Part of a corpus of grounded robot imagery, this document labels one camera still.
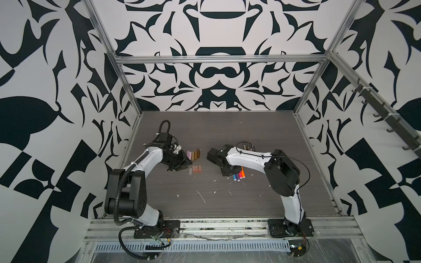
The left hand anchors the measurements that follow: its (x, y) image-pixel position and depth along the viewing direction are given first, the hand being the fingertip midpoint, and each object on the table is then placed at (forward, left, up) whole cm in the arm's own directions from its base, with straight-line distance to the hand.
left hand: (188, 162), depth 88 cm
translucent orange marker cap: (-1, -6, -6) cm, 9 cm away
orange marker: (-5, -29, -6) cm, 31 cm away
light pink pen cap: (+7, 0, -6) cm, 9 cm away
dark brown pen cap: (+9, -5, -7) cm, 12 cm away
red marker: (-6, -27, -6) cm, 29 cm away
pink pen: (+12, -36, -7) cm, 39 cm away
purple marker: (-7, -26, -7) cm, 28 cm away
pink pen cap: (+8, +1, -6) cm, 10 cm away
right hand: (-3, -23, -6) cm, 24 cm away
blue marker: (-7, -24, -7) cm, 26 cm away
